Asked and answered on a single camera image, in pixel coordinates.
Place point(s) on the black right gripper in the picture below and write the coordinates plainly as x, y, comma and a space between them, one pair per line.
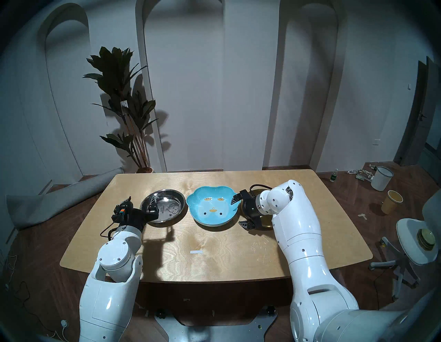
250, 207

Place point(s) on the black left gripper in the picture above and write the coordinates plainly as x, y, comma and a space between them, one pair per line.
136, 218

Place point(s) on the stainless steel dinosaur plate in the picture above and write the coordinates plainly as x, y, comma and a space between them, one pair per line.
170, 205

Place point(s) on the blue animal face plate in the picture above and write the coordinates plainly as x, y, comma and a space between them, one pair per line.
212, 207

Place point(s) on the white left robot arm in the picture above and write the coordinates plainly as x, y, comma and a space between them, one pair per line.
113, 257

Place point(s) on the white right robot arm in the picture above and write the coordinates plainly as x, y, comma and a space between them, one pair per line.
299, 224

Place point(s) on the small stack of plates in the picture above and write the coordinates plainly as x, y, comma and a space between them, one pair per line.
425, 239

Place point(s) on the gold metal plate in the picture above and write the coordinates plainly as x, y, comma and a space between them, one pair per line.
265, 222

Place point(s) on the brown plant pot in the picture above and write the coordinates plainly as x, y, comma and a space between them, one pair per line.
144, 170

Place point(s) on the green plastic bottle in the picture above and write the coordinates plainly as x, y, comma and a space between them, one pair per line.
334, 176

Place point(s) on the pile of floor clutter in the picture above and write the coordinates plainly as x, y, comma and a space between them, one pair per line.
363, 175

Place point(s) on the tall green leafy plant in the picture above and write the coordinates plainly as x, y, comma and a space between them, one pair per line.
112, 69

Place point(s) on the white bucket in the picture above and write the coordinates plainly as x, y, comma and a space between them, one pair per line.
381, 180

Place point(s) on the yellow paper cup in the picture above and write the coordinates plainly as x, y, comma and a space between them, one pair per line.
391, 203

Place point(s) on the white office chair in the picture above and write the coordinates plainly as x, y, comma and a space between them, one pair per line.
408, 234

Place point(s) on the grey door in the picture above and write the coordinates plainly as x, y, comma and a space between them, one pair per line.
417, 124

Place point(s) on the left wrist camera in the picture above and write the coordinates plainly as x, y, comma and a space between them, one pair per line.
121, 211

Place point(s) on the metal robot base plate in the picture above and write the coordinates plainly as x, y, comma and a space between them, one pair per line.
213, 332

